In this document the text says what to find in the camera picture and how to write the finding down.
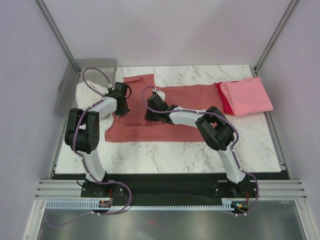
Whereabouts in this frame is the salmon red t-shirt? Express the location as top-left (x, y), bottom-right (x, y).
top-left (105, 74), bottom-right (224, 143)

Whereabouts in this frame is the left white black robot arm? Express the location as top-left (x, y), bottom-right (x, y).
top-left (64, 82), bottom-right (132, 197)

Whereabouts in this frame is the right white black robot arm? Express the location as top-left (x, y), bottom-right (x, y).
top-left (145, 92), bottom-right (247, 197)

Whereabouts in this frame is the white crumpled t-shirt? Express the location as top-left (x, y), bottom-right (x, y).
top-left (75, 81), bottom-right (108, 109)

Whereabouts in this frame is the grey transparent plastic bin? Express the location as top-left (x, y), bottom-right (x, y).
top-left (54, 58), bottom-right (118, 118)

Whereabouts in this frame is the magenta red folded t-shirt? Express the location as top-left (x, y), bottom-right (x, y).
top-left (215, 82), bottom-right (234, 115)

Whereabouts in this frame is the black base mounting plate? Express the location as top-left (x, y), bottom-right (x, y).
top-left (52, 171), bottom-right (261, 207)

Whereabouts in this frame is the light pink folded t-shirt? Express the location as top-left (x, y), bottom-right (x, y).
top-left (220, 77), bottom-right (274, 117)

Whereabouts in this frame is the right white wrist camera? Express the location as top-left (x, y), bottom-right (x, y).
top-left (152, 88), bottom-right (166, 101)

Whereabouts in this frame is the right aluminium frame post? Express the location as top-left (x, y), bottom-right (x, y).
top-left (250, 0), bottom-right (300, 77)

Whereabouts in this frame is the aluminium frame post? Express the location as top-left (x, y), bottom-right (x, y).
top-left (250, 0), bottom-right (300, 77)
top-left (34, 0), bottom-right (81, 73)

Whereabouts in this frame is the left aluminium frame post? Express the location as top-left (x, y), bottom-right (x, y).
top-left (34, 0), bottom-right (81, 73)

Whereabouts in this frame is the aluminium rail profile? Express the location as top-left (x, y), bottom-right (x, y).
top-left (35, 180), bottom-right (307, 201)

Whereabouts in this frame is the white slotted cable duct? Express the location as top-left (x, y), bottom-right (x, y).
top-left (45, 199), bottom-right (235, 211)

